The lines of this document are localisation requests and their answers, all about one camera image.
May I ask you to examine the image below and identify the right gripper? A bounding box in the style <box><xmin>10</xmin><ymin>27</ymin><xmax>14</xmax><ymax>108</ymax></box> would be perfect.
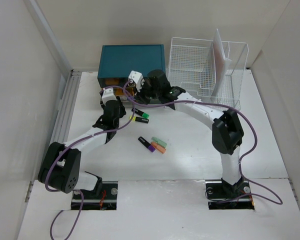
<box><xmin>132</xmin><ymin>80</ymin><xmax>161</xmax><ymax>106</ymax></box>

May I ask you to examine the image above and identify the teal drawer organizer box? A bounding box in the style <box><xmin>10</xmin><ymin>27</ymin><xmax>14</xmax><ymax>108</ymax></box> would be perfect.
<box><xmin>97</xmin><ymin>44</ymin><xmax>166</xmax><ymax>100</ymax></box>

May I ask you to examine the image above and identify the clear mesh zip pouch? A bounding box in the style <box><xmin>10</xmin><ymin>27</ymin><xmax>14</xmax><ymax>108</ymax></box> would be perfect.
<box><xmin>211</xmin><ymin>28</ymin><xmax>232</xmax><ymax>97</ymax></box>

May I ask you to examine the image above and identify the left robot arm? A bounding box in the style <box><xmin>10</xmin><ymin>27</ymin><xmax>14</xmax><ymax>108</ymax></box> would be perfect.
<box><xmin>38</xmin><ymin>96</ymin><xmax>126</xmax><ymax>194</ymax></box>

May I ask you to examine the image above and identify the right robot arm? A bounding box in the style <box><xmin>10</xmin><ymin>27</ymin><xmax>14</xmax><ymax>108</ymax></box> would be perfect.
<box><xmin>128</xmin><ymin>69</ymin><xmax>244</xmax><ymax>198</ymax></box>

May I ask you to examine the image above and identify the green black highlighter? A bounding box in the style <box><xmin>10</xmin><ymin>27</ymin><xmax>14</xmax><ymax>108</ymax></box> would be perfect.
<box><xmin>131</xmin><ymin>108</ymin><xmax>149</xmax><ymax>119</ymax></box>

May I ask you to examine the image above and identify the yellow black highlighter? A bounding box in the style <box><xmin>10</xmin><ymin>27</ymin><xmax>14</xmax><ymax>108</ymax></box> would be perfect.
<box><xmin>129</xmin><ymin>116</ymin><xmax>149</xmax><ymax>124</ymax></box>

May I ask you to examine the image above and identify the purple black highlighter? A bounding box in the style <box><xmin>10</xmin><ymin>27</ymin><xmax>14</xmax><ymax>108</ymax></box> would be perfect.
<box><xmin>138</xmin><ymin>136</ymin><xmax>156</xmax><ymax>153</ymax></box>

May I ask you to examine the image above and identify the pastel green highlighter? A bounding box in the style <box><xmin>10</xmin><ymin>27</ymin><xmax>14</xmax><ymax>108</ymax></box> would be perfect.
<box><xmin>151</xmin><ymin>137</ymin><xmax>167</xmax><ymax>148</ymax></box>

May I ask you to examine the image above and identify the pastel orange highlighter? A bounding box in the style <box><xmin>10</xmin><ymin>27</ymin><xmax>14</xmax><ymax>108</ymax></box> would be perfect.
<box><xmin>150</xmin><ymin>141</ymin><xmax>166</xmax><ymax>154</ymax></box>

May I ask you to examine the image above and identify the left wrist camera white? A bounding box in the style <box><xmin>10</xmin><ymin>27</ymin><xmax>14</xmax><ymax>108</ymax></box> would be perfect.
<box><xmin>101</xmin><ymin>88</ymin><xmax>117</xmax><ymax>105</ymax></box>

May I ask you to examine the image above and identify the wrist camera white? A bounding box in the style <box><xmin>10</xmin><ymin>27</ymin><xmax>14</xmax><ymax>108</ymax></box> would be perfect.
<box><xmin>128</xmin><ymin>70</ymin><xmax>144</xmax><ymax>92</ymax></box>
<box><xmin>101</xmin><ymin>88</ymin><xmax>117</xmax><ymax>105</ymax></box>

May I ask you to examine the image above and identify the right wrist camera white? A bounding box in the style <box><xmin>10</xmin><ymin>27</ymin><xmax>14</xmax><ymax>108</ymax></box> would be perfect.
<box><xmin>128</xmin><ymin>70</ymin><xmax>144</xmax><ymax>92</ymax></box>

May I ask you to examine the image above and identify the white wire desk organizer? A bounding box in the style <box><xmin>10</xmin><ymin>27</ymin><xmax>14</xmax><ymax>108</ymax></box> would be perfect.
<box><xmin>166</xmin><ymin>37</ymin><xmax>249</xmax><ymax>110</ymax></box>

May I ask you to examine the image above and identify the aluminium rail frame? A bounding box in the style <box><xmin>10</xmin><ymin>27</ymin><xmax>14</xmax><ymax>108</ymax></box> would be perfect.
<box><xmin>39</xmin><ymin>69</ymin><xmax>82</xmax><ymax>181</ymax></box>

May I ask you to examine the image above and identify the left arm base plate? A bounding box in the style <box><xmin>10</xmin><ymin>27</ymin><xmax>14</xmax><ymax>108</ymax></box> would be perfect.
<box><xmin>82</xmin><ymin>181</ymin><xmax>119</xmax><ymax>211</ymax></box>

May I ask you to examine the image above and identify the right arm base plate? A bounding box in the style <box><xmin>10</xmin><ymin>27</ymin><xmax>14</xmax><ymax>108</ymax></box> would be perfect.
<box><xmin>205</xmin><ymin>179</ymin><xmax>255</xmax><ymax>210</ymax></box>

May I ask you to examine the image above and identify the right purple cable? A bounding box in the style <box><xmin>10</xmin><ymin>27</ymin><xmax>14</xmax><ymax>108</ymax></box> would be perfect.
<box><xmin>123</xmin><ymin>79</ymin><xmax>284</xmax><ymax>206</ymax></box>

